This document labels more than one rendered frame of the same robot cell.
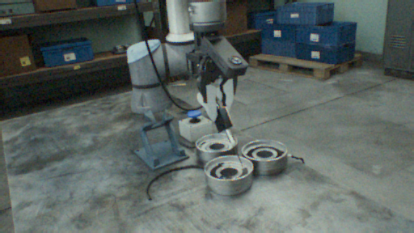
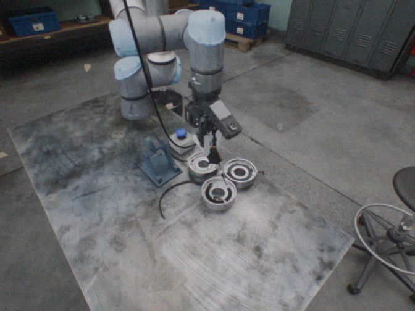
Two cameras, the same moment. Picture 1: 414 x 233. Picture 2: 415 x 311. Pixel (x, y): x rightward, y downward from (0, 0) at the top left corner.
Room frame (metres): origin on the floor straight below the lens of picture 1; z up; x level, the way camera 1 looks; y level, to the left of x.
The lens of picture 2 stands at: (0.24, 0.10, 1.41)
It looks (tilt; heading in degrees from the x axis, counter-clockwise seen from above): 43 degrees down; 347
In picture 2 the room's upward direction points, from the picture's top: straight up
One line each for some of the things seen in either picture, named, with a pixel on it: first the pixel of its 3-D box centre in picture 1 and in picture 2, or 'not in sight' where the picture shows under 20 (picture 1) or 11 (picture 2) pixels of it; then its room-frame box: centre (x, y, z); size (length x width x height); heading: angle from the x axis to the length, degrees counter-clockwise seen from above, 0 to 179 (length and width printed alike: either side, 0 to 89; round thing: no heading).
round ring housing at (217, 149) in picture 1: (217, 149); (203, 165); (0.80, -0.01, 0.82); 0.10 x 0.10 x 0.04
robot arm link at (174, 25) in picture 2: not in sight; (184, 31); (0.86, 0.02, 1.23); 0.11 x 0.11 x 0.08; 10
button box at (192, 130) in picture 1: (195, 127); (181, 140); (0.95, 0.04, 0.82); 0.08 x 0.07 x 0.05; 29
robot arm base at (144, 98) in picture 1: (150, 93); (136, 101); (1.23, 0.20, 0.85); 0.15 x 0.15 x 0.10
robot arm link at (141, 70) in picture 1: (147, 61); (132, 76); (1.24, 0.19, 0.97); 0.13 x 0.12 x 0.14; 100
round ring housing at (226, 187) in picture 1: (229, 175); (218, 194); (0.67, -0.03, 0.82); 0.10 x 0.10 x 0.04
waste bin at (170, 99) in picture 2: not in sight; (164, 121); (1.99, 0.08, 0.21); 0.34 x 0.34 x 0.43
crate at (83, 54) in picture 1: (66, 52); (34, 21); (4.07, 1.52, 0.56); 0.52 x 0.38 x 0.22; 116
